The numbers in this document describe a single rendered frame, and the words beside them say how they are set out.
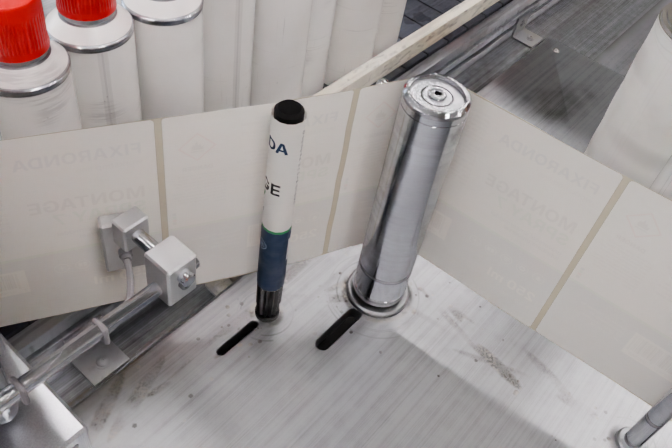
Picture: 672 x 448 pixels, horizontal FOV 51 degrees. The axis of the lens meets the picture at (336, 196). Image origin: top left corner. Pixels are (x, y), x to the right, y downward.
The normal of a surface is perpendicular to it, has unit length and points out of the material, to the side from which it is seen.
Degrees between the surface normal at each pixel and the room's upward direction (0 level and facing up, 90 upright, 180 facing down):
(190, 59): 90
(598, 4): 0
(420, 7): 0
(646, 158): 92
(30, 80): 45
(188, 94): 90
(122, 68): 90
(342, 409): 0
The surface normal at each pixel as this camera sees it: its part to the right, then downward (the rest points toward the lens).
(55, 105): 0.81, 0.50
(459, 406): 0.14, -0.67
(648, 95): -0.90, 0.24
